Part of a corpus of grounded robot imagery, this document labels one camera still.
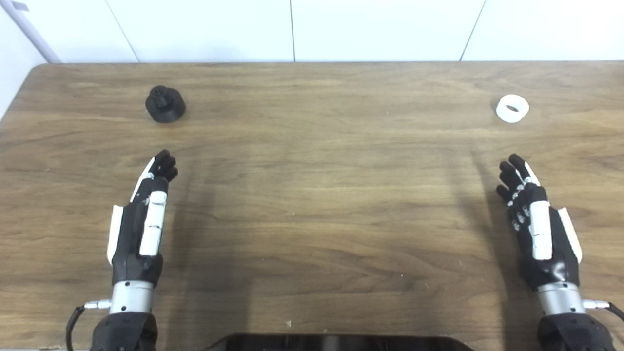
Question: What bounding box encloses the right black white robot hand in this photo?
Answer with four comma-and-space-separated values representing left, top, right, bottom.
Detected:
496, 154, 583, 291

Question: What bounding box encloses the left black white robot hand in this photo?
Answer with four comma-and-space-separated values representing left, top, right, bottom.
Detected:
107, 149, 179, 286

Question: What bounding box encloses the white ring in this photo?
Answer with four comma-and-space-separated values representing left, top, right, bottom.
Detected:
496, 94, 530, 123

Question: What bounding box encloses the round black part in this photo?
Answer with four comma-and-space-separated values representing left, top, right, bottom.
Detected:
145, 85, 186, 123

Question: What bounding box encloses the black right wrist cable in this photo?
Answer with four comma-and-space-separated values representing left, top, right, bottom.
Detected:
582, 299, 624, 322

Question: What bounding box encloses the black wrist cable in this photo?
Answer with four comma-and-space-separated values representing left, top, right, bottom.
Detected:
65, 299, 112, 351
582, 299, 624, 322

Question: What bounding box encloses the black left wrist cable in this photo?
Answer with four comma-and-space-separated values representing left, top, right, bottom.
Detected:
65, 299, 112, 351

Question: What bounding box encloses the grey wall corner strip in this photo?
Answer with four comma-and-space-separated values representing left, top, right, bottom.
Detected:
0, 0, 62, 64

